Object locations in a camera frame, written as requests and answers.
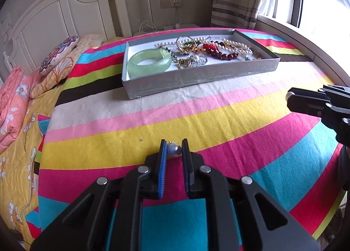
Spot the pearl drop earring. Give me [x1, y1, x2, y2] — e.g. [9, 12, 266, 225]
[167, 141, 181, 158]

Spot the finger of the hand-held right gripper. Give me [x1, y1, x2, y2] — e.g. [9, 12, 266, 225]
[286, 87, 331, 116]
[318, 84, 350, 97]

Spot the dark red bead bracelet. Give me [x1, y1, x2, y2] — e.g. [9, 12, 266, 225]
[204, 45, 239, 62]

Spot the white pearl bracelet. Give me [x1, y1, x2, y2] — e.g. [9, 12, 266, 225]
[154, 37, 208, 49]

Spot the colourful striped blanket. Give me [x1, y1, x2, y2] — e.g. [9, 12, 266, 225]
[37, 28, 346, 251]

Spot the pink floral quilt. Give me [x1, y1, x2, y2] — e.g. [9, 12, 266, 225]
[0, 67, 36, 153]

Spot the white desk lamp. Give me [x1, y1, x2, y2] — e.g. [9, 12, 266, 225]
[143, 0, 175, 32]

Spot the embroidered flower pillow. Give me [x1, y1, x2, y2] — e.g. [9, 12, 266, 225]
[39, 36, 80, 74]

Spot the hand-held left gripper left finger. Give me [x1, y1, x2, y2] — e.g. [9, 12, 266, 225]
[31, 140, 168, 251]

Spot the gold butterfly brooch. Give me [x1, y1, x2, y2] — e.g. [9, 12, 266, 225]
[177, 58, 193, 70]

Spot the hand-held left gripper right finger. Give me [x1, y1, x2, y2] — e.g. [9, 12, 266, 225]
[182, 138, 320, 251]

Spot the green jade bangle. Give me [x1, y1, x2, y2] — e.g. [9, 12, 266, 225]
[127, 48, 172, 79]

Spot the white wall switch panel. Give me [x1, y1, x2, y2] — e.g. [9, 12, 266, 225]
[0, 13, 13, 44]

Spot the peach patterned pillow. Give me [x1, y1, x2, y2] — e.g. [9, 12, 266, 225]
[30, 34, 106, 99]

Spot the beige wall socket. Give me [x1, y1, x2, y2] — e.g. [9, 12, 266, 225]
[160, 0, 182, 9]

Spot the white wooden headboard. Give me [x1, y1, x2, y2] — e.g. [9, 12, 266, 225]
[3, 0, 132, 77]

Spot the white cable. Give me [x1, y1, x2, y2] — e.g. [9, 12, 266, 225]
[138, 5, 182, 33]

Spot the white cardboard box tray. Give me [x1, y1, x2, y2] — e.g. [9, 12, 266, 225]
[121, 28, 281, 100]

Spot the gold bangle bracelet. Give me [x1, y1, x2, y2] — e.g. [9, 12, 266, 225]
[176, 36, 198, 54]

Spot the long pearl necklace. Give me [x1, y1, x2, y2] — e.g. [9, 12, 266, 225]
[219, 38, 253, 56]

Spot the silver pearl brooch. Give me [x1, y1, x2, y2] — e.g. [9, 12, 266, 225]
[190, 54, 209, 68]

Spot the white nightstand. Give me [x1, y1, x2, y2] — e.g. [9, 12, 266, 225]
[133, 23, 200, 36]

